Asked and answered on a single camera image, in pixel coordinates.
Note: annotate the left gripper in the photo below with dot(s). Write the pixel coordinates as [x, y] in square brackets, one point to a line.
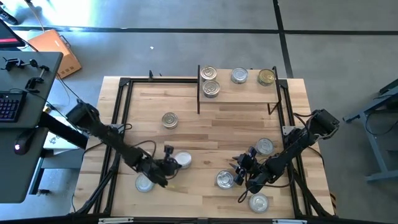
[158, 172]

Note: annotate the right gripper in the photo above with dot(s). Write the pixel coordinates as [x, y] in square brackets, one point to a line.
[248, 166]

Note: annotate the Bumble Bee light tuna can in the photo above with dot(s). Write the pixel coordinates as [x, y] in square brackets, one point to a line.
[239, 75]
[185, 158]
[259, 202]

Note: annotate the green solid white albacore can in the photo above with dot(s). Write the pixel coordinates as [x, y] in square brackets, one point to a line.
[144, 183]
[264, 146]
[224, 180]

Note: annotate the blue red salmon can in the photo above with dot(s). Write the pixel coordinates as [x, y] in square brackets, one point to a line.
[170, 120]
[211, 88]
[208, 72]

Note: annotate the green can with gold lid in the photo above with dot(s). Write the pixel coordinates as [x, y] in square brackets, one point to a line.
[266, 77]

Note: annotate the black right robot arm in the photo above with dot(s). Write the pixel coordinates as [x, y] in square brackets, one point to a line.
[289, 149]

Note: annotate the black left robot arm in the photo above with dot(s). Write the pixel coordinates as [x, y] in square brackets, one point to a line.
[105, 133]

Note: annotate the white paper sheet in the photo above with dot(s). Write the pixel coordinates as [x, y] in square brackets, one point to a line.
[57, 141]

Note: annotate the black computer mouse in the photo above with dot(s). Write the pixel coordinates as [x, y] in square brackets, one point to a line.
[25, 141]

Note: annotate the dark grey desk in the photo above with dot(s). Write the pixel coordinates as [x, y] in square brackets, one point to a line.
[18, 168]

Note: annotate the black clamp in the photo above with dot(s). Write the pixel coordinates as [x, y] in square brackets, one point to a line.
[11, 63]
[32, 83]

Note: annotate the orange cardboard box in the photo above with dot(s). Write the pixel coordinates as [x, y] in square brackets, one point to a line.
[51, 49]

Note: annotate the black keyboard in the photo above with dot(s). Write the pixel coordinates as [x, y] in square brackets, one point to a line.
[11, 107]

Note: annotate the black monitor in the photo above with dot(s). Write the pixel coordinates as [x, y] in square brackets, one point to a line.
[7, 34]

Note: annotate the person's shoe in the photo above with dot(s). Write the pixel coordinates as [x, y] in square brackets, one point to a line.
[7, 17]

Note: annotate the wooden shelf with black frame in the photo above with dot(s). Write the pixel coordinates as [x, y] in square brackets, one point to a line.
[242, 95]

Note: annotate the silver metal bracket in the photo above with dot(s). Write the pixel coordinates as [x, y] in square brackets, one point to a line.
[115, 220]
[289, 221]

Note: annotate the blue-grey metal table frame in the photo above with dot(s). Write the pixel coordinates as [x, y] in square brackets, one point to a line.
[377, 149]

